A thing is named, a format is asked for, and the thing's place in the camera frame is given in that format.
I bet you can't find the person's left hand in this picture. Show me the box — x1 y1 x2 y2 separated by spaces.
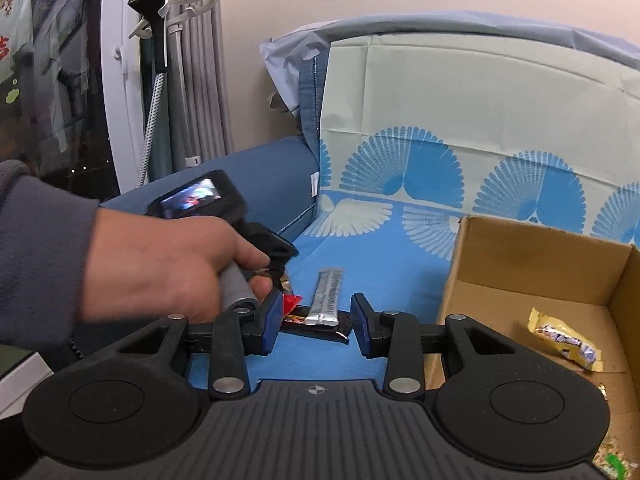
82 207 275 325

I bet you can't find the black snack packet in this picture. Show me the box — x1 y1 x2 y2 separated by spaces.
277 310 352 345

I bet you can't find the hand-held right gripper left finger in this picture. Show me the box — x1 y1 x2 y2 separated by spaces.
120 291 285 399

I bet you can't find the yellow snack bar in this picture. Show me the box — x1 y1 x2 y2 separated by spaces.
527 307 603 373

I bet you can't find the blue fan-printed blanket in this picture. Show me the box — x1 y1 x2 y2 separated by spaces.
245 35 640 396

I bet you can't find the green and white snack packet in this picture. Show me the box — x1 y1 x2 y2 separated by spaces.
592 435 633 480

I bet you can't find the white window frame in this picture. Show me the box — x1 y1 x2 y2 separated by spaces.
97 0 151 201

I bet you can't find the white box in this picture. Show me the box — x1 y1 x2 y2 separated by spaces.
0 350 53 421

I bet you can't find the grey-blue pillow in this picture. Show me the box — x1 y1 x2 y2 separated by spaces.
259 9 640 116

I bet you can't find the cardboard box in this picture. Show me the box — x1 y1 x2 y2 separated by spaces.
425 215 640 480

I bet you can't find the silver stick packet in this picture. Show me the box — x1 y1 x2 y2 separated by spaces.
306 266 347 330

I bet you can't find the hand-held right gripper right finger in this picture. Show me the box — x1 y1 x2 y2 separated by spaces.
350 292 522 399

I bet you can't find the person's left forearm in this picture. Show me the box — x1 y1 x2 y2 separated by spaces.
0 160 101 348

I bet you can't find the black garment steamer with hose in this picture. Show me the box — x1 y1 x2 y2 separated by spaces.
127 0 171 186

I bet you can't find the grey curtain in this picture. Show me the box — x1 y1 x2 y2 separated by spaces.
167 0 236 171

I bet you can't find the blue denim cushion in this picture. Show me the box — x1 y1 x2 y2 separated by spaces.
298 50 331 161

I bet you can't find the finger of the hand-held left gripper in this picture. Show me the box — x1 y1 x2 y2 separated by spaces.
260 255 293 293

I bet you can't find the small red snack wrapper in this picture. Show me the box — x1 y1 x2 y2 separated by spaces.
281 294 307 325

